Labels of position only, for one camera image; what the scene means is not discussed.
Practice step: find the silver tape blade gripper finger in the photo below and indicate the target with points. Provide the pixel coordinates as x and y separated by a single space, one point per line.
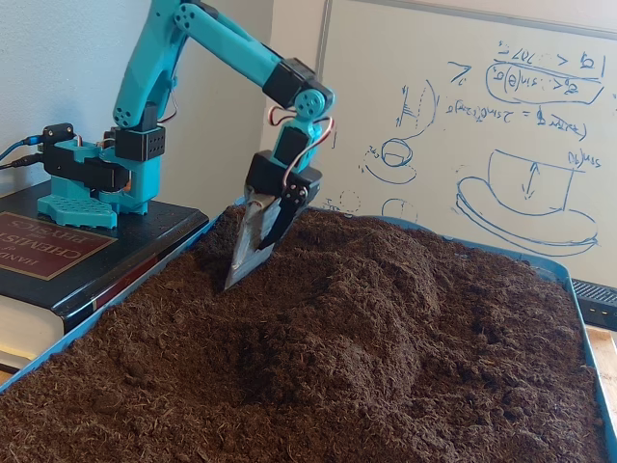
248 251

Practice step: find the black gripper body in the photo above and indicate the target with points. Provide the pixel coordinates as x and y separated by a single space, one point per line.
268 175

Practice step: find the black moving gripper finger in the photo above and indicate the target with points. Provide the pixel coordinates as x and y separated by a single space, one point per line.
282 222

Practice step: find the brown soil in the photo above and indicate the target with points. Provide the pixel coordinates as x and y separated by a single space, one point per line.
337 362

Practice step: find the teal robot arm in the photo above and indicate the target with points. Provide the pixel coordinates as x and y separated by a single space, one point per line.
231 46

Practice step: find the whiteboard with blue drawings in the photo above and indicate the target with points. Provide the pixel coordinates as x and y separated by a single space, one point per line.
366 72

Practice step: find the black controller housing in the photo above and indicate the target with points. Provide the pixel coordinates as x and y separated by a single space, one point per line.
58 134

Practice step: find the black chemistry physics handbook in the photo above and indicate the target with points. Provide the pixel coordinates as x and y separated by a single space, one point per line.
29 260

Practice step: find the blue plastic tray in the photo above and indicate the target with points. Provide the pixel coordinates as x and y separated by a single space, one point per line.
561 271

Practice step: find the black device with grille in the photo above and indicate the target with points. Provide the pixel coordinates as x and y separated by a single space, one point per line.
598 304

